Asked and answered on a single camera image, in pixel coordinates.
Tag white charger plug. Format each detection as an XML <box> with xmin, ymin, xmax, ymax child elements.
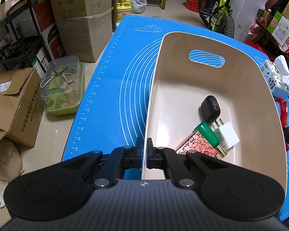
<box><xmin>213</xmin><ymin>118</ymin><xmax>240</xmax><ymax>157</ymax></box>

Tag yellow detergent jug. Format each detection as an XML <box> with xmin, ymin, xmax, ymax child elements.
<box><xmin>116</xmin><ymin>0</ymin><xmax>131</xmax><ymax>26</ymax></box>

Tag white tissue box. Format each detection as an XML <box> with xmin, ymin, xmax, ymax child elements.
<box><xmin>260</xmin><ymin>55</ymin><xmax>289</xmax><ymax>100</ymax></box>

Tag green white product box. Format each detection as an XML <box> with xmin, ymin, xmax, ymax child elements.
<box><xmin>267</xmin><ymin>12</ymin><xmax>289</xmax><ymax>46</ymax></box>

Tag red patterned box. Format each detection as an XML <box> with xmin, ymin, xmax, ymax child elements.
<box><xmin>176</xmin><ymin>130</ymin><xmax>218</xmax><ymax>157</ymax></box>

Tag grey handled scissors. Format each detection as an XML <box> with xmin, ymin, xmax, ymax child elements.
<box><xmin>40</xmin><ymin>66</ymin><xmax>75</xmax><ymax>88</ymax></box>

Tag lower cardboard box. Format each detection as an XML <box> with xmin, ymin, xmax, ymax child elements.
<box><xmin>57</xmin><ymin>9</ymin><xmax>113</xmax><ymax>63</ymax></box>

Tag white plastic bag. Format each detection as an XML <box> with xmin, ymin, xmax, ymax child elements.
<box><xmin>131</xmin><ymin>0</ymin><xmax>147</xmax><ymax>14</ymax></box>

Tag green kids bicycle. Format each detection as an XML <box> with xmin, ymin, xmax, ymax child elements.
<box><xmin>198</xmin><ymin>0</ymin><xmax>235</xmax><ymax>38</ymax></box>

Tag black earbuds case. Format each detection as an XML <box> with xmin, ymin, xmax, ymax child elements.
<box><xmin>200</xmin><ymin>95</ymin><xmax>221</xmax><ymax>123</ymax></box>

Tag green plastic cap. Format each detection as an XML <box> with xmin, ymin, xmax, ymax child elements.
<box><xmin>194</xmin><ymin>121</ymin><xmax>220</xmax><ymax>148</ymax></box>

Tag red plastic tongs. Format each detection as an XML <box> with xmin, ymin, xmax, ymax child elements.
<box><xmin>274</xmin><ymin>98</ymin><xmax>289</xmax><ymax>151</ymax></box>

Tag green clear lidded container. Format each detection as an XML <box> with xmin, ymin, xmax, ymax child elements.
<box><xmin>40</xmin><ymin>55</ymin><xmax>84</xmax><ymax>116</ymax></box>

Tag beige plastic storage bin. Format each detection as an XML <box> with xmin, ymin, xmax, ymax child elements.
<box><xmin>145</xmin><ymin>32</ymin><xmax>287</xmax><ymax>189</ymax></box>

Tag white freezer cabinet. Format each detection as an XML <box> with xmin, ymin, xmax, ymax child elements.
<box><xmin>230</xmin><ymin>0</ymin><xmax>267</xmax><ymax>43</ymax></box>

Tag red bucket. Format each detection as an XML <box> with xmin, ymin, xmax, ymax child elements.
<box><xmin>185</xmin><ymin>0</ymin><xmax>199</xmax><ymax>13</ymax></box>

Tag open cardboard box on floor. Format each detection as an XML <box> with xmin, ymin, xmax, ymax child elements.
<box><xmin>0</xmin><ymin>68</ymin><xmax>44</xmax><ymax>148</ymax></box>

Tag black metal rack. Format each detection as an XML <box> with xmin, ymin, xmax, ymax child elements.
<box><xmin>0</xmin><ymin>0</ymin><xmax>50</xmax><ymax>74</ymax></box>

